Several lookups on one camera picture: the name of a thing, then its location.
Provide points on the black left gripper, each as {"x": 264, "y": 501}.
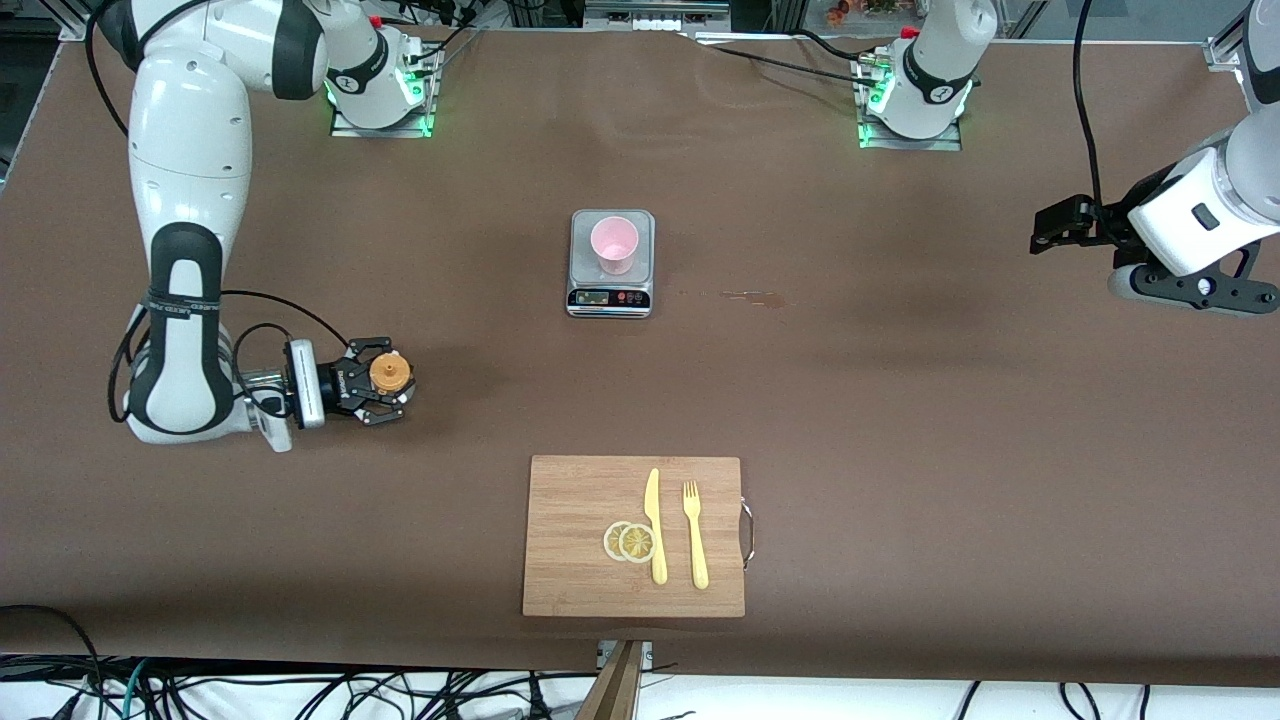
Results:
{"x": 1096, "y": 222}

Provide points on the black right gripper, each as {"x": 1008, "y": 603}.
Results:
{"x": 334, "y": 384}

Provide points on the translucent sauce bottle orange cap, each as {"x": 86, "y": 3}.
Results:
{"x": 390, "y": 373}

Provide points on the pink plastic cup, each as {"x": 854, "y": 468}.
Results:
{"x": 613, "y": 240}

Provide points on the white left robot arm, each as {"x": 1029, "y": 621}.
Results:
{"x": 940, "y": 70}

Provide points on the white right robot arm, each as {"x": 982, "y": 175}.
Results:
{"x": 190, "y": 150}

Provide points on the brown table cover sheet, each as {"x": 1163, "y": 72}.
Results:
{"x": 300, "y": 550}

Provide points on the silver digital kitchen scale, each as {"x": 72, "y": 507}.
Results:
{"x": 610, "y": 297}

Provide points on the wooden cutting board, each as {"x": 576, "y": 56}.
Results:
{"x": 570, "y": 560}

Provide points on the lemon slice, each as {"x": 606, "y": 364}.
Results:
{"x": 637, "y": 543}
{"x": 610, "y": 541}

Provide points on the yellow plastic knife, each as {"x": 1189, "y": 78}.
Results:
{"x": 657, "y": 560}

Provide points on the yellow plastic fork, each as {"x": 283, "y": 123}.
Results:
{"x": 698, "y": 556}

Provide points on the grey power strip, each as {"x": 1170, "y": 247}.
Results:
{"x": 655, "y": 20}

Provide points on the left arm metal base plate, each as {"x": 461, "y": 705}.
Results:
{"x": 940, "y": 145}

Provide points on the metal corner bracket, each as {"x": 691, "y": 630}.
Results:
{"x": 75, "y": 30}
{"x": 1222, "y": 52}

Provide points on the small grey metal bracket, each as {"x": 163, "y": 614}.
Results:
{"x": 646, "y": 652}

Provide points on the wooden post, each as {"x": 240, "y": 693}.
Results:
{"x": 615, "y": 690}

